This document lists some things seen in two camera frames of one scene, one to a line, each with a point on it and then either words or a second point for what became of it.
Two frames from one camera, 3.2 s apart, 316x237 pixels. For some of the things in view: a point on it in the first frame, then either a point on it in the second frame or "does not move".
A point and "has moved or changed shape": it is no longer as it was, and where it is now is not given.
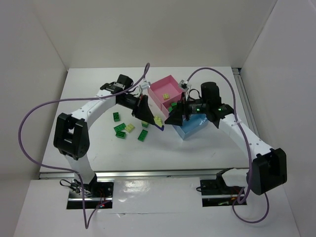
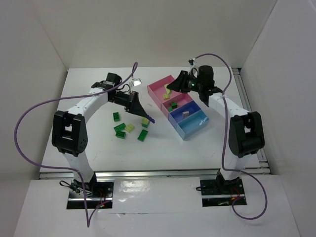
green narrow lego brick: [142, 136] does not move
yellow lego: [166, 96] does not move
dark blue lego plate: [161, 128] has moved or changed shape
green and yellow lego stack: [144, 124] does not move
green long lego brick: [120, 127] does not move
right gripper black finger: [175, 117] to [181, 83]
